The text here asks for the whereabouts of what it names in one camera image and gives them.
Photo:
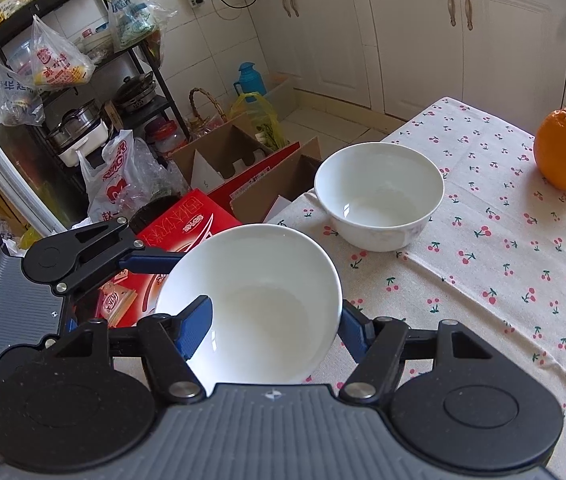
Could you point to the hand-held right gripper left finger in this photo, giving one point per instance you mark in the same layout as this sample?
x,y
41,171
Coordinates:
x,y
195,325

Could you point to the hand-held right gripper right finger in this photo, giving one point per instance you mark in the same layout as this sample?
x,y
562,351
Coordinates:
x,y
350,327

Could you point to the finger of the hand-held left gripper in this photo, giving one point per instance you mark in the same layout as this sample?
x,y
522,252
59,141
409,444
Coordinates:
x,y
150,263

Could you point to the white floral bowl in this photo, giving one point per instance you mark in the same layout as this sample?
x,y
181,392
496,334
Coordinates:
x,y
263,285
378,185

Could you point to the red snack box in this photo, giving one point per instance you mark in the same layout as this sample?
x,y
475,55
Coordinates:
x,y
183,220

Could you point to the red print white plastic bag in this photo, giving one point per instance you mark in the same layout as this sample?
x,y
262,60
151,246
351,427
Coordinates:
x,y
118,180

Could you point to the red lid jar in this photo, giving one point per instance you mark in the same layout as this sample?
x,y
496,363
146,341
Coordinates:
x,y
163,135

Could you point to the cardboard box with dividers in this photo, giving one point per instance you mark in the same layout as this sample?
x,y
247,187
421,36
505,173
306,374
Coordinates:
x,y
223,155

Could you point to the cherry print tablecloth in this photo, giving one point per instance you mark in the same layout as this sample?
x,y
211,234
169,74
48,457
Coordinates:
x,y
488,270

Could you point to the steel pot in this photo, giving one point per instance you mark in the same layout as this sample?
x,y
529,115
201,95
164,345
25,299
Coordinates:
x,y
78,130

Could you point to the wicker basket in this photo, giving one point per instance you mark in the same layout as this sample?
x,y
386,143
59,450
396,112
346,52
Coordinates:
x,y
205,120

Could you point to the open red-sided cardboard box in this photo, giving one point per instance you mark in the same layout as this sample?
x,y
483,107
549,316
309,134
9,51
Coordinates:
x,y
283,175

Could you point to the dark cooking pot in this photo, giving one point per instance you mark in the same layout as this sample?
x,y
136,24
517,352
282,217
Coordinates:
x,y
135,92

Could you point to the yellow plastic bag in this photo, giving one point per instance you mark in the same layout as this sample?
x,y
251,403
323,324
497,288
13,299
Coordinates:
x,y
258,115

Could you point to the black metal shelf rack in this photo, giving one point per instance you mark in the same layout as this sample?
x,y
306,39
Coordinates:
x,y
160,80

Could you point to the blue thermos jug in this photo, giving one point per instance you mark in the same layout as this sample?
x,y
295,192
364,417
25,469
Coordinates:
x,y
250,85

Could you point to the clear plastic bag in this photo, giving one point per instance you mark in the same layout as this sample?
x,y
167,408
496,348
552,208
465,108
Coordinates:
x,y
10,90

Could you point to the red label plastic bag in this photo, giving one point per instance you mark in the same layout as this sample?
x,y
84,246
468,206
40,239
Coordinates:
x,y
58,60

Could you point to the blue print plastic bag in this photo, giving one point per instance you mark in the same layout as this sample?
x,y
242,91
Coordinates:
x,y
128,15

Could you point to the white microwave oven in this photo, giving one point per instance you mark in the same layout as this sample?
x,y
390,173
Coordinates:
x,y
78,15

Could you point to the bumpy orange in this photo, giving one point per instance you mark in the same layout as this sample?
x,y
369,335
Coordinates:
x,y
563,150

